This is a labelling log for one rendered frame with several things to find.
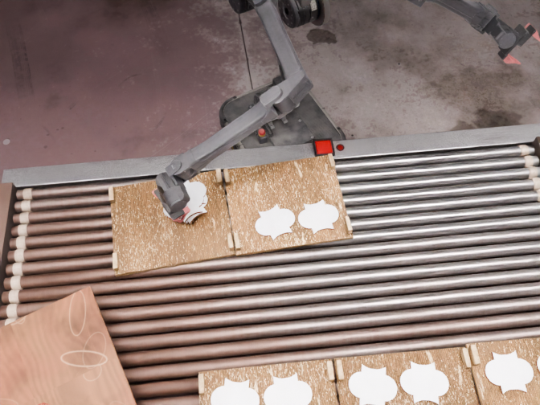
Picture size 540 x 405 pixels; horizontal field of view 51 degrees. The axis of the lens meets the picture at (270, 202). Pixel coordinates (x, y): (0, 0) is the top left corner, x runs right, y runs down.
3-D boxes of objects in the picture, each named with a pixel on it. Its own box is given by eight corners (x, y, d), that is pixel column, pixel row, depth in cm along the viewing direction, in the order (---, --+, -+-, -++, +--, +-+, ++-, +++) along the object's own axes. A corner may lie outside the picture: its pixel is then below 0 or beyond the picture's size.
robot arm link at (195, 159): (289, 96, 175) (276, 80, 166) (297, 109, 173) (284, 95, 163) (182, 171, 185) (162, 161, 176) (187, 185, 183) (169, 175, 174)
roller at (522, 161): (20, 204, 211) (14, 198, 206) (531, 159, 219) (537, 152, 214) (18, 216, 208) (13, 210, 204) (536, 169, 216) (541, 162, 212)
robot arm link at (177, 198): (192, 165, 183) (177, 157, 176) (208, 191, 178) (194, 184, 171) (165, 189, 186) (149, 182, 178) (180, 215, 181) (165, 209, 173)
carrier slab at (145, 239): (110, 190, 208) (109, 187, 207) (221, 171, 212) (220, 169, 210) (116, 276, 191) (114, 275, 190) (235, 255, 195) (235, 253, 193)
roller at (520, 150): (22, 193, 213) (16, 186, 209) (527, 149, 221) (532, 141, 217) (20, 204, 211) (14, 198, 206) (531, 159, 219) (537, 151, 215)
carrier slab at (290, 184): (223, 172, 212) (222, 169, 210) (330, 157, 215) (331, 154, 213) (236, 256, 194) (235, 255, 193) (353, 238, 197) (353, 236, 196)
